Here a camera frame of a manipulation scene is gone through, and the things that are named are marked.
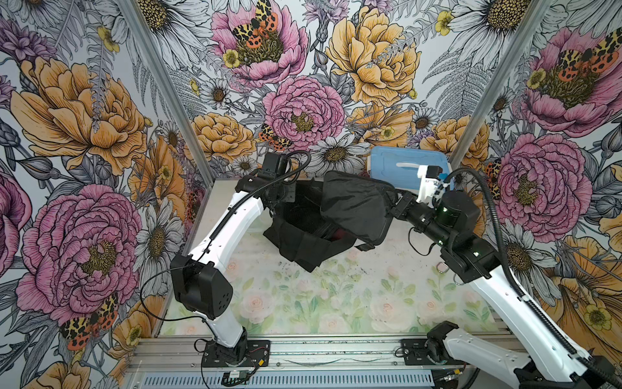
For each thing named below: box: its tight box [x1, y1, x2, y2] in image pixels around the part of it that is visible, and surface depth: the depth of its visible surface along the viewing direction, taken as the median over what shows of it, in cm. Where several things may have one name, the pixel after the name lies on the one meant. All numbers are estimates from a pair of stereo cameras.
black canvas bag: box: [263, 179, 357, 273], surface depth 76 cm
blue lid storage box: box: [366, 145, 452, 195], surface depth 108 cm
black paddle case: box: [319, 170, 398, 246], surface depth 71 cm
